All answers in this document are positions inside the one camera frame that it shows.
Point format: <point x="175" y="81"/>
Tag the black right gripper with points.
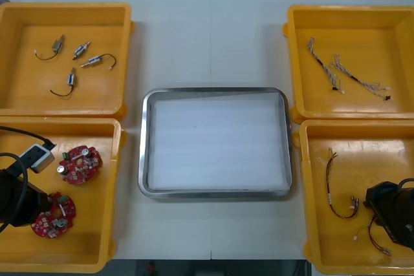
<point x="393" y="211"/>

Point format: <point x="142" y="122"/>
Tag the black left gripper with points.
<point x="22" y="201"/>

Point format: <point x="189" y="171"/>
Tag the round red circuit board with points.
<point x="53" y="222"/>
<point x="81" y="167"/>

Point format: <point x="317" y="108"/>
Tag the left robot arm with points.
<point x="37" y="158"/>

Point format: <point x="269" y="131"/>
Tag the yellow-orange plastic bin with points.
<point x="97" y="224"/>
<point x="323" y="250"/>
<point x="19" y="14"/>
<point x="355" y="14"/>

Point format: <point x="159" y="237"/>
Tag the blue label solenoid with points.
<point x="94" y="60"/>
<point x="79" y="51"/>
<point x="70" y="79"/>

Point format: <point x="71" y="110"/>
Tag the steel tray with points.
<point x="144" y="146"/>

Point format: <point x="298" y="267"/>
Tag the white sheet liner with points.
<point x="216" y="143"/>

